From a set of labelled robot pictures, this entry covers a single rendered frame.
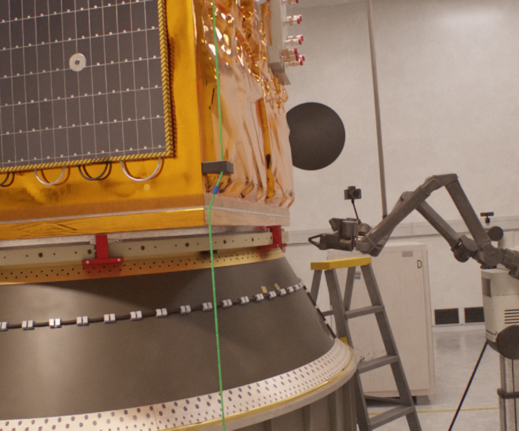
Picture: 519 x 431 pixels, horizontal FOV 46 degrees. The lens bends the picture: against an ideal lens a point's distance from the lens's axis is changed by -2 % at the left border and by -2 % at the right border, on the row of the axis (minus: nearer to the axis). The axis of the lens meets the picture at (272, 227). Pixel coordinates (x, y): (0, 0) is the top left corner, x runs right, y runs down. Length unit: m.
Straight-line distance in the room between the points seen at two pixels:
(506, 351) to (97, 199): 1.89
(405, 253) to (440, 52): 5.07
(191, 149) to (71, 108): 0.35
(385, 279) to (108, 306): 4.19
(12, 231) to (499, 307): 1.99
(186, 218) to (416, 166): 8.40
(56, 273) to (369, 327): 4.26
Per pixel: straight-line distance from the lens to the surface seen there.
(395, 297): 5.92
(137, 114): 1.73
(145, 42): 1.77
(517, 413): 3.06
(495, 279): 2.86
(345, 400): 2.55
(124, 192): 1.76
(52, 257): 2.01
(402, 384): 3.95
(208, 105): 1.77
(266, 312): 2.23
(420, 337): 6.00
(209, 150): 1.74
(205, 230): 2.18
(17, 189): 1.90
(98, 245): 1.99
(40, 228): 1.88
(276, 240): 2.44
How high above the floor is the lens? 1.71
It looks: level
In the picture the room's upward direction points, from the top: 4 degrees counter-clockwise
